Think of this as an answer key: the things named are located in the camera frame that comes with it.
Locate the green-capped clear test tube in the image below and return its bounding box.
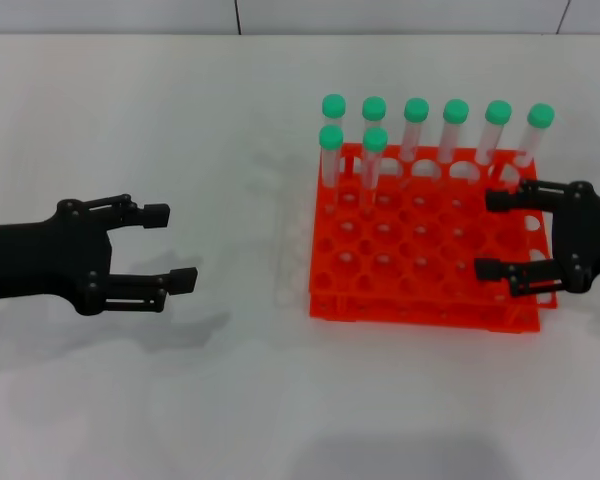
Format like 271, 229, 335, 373
321, 93, 347, 131
318, 124, 345, 201
513, 102, 556, 169
474, 99, 513, 166
399, 97, 430, 164
361, 96, 388, 134
437, 98, 470, 165

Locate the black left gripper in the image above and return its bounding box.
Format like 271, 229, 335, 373
0, 193, 200, 316

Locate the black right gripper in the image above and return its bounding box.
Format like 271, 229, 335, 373
473, 178, 600, 298

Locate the green-capped graduated test tube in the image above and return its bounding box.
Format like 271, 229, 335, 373
358, 126, 390, 211

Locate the orange plastic test tube rack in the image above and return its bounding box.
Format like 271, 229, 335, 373
308, 142, 559, 334

